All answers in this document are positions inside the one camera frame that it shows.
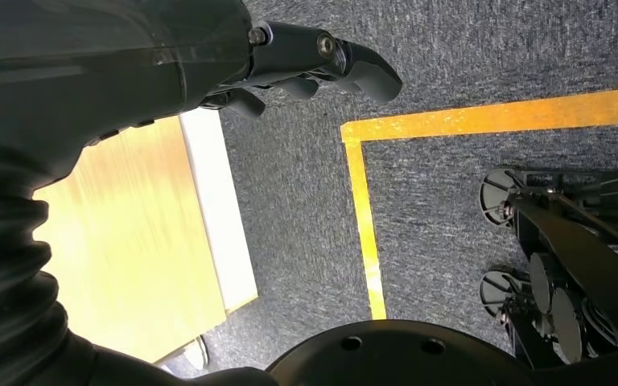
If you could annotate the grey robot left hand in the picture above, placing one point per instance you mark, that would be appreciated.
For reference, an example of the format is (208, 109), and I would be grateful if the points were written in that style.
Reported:
(101, 64)

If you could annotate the yellow floor tape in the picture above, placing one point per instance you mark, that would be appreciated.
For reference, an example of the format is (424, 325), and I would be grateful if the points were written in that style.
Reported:
(365, 224)

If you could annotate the black robot legs and feet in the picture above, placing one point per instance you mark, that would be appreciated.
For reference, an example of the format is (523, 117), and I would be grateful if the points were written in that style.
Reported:
(581, 255)

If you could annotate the black round robot body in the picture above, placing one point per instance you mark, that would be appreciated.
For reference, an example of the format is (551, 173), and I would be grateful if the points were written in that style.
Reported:
(394, 357)

